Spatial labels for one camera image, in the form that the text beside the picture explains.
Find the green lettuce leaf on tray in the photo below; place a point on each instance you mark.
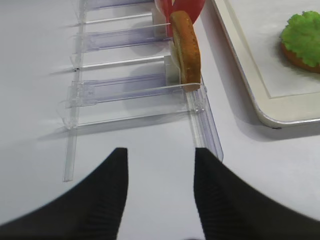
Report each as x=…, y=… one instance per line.
x=301, y=35

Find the white metal tray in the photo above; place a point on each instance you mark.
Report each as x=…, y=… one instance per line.
x=282, y=94

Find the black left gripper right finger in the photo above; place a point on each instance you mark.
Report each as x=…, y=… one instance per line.
x=231, y=209

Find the clear acrylic left food rack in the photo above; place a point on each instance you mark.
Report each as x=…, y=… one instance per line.
x=130, y=85

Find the red tomato slice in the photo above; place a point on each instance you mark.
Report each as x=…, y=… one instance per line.
x=192, y=7

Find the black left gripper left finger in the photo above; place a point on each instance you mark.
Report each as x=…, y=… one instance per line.
x=91, y=210

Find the bottom bun on tray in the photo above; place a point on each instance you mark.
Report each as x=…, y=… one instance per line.
x=297, y=62

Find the brown bread slice in left rack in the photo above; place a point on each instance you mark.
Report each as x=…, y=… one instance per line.
x=187, y=50

